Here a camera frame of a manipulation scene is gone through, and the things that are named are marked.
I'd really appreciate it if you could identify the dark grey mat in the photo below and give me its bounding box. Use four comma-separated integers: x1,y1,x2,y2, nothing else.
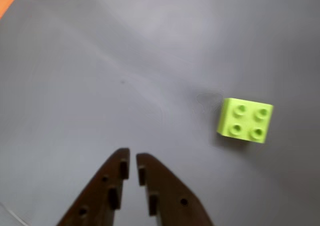
0,0,320,226

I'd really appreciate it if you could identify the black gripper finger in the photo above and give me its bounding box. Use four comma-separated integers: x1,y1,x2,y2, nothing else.
56,147,131,226
136,152,215,226

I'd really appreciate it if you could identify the green lego block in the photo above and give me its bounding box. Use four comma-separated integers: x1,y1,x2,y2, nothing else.
215,97,275,144

